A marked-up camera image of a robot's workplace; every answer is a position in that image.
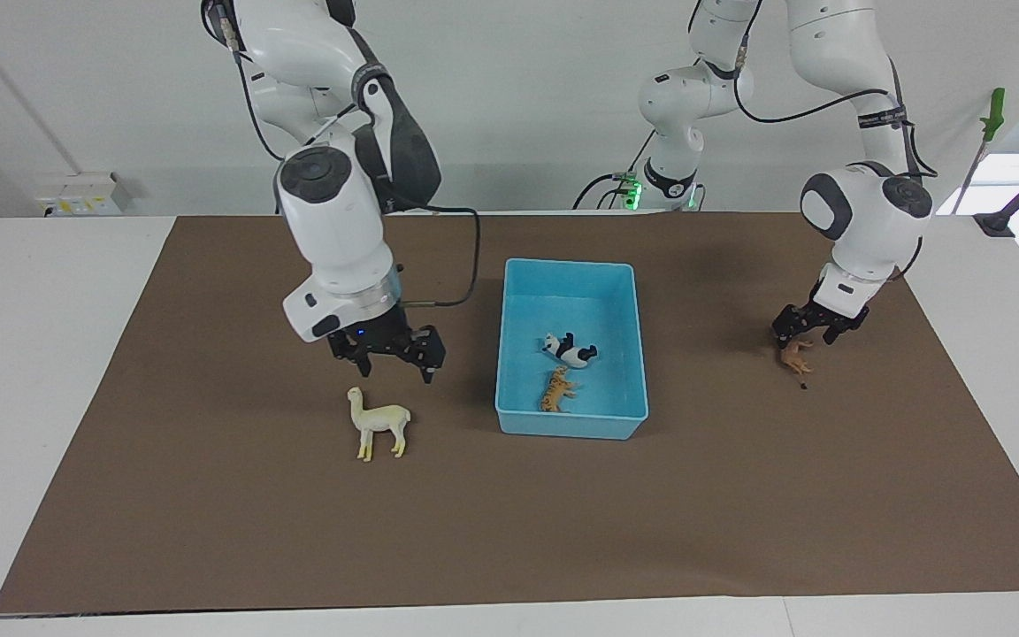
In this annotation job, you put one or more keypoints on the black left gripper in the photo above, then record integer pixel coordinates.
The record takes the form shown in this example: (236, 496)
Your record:
(823, 311)

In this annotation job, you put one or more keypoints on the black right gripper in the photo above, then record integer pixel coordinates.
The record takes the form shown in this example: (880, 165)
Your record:
(381, 341)

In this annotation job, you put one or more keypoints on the brown lion toy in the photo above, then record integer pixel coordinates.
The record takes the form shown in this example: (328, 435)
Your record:
(797, 360)

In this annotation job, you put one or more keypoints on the cream alpaca toy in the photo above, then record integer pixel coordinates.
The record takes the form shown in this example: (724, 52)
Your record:
(377, 420)

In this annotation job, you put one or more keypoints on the orange tiger toy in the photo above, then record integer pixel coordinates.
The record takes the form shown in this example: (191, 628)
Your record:
(555, 391)

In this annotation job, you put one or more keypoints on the black and white panda toy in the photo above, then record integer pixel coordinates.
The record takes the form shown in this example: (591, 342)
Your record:
(573, 355)

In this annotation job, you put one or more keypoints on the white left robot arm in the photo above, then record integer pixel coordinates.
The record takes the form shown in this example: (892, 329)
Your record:
(863, 212)

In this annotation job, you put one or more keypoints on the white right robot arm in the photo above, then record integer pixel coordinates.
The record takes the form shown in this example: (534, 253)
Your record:
(333, 212)

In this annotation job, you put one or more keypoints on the light blue storage box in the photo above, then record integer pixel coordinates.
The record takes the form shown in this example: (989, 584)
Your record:
(607, 292)

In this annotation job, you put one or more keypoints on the brown table mat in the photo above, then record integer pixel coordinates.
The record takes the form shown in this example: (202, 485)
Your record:
(474, 531)

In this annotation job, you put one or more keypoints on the white wall socket box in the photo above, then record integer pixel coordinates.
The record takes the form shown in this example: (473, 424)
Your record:
(80, 195)

